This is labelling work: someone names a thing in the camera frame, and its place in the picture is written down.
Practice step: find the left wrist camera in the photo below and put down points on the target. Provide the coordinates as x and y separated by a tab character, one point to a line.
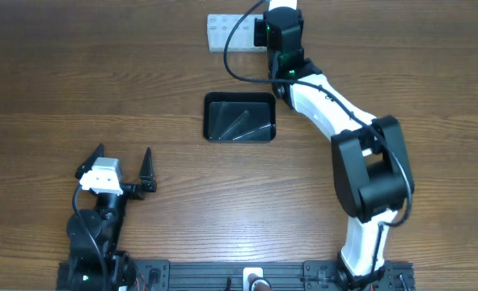
101	175

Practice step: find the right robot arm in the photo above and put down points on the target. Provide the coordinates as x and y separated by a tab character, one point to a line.
356	174

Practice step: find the clear test tube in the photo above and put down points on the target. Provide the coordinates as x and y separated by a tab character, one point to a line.
221	119
235	124
255	131

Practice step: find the black tray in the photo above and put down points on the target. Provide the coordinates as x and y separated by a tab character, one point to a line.
238	98

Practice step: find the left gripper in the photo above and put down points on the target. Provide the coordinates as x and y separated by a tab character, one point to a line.
132	191

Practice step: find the white test tube rack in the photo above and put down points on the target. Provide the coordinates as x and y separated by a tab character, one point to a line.
222	36

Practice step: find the mounting rail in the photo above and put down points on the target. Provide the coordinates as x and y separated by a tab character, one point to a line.
206	277

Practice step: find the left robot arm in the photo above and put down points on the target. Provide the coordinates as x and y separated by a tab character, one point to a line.
97	226

